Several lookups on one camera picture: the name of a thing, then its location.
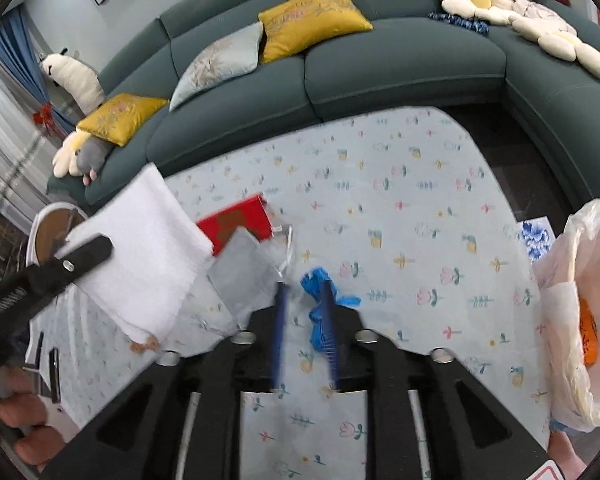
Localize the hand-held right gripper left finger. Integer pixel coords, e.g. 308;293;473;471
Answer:
40;282;291;480

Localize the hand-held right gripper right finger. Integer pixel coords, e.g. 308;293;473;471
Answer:
321;280;551;480

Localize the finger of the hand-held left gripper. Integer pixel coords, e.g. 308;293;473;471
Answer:
27;236;114;293

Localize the blue glove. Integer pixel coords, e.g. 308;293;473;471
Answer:
300;267;362;353

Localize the white towel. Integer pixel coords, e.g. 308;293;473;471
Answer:
55;162;215;356

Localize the white bin with plastic bag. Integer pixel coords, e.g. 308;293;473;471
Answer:
530;199;600;433

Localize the orange crepe paper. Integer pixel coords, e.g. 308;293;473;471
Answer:
577;297;600;366

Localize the person's left hand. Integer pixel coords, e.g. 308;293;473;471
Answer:
0;366;66;468

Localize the round wooden white stool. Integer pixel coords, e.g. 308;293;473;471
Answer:
25;202;88;266

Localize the clear plastic wrap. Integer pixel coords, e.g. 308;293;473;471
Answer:
180;224;297;351

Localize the grey plush with flower pillow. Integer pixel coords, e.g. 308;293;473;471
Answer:
52;130;93;178

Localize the grey plush mouse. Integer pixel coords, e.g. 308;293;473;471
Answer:
75;136;112;187

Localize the red flat box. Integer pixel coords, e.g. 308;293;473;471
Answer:
196;195;273;256

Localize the red curtain tie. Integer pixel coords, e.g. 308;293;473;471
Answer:
32;102;56;136

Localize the small yellow embroidered pillow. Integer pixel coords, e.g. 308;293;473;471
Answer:
76;92;170;148

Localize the white sheer curtain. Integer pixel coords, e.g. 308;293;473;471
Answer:
0;35;61;211

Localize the long white plush toy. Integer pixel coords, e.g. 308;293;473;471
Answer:
39;49;106;113

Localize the blue curtain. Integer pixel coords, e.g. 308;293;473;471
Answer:
0;7;76;136

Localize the blue white patterned paper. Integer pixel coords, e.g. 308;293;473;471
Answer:
520;216;556;261

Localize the light blue embroidered pillow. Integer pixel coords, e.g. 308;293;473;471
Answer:
169;21;265;112

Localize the teal fabric sofa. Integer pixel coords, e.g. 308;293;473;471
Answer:
47;0;600;211

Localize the large yellow embroidered pillow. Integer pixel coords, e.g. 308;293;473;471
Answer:
258;0;374;65

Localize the white pink round cushion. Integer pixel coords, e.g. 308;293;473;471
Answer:
512;0;563;23

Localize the blue beaded string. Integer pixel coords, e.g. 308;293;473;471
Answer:
428;10;491;36

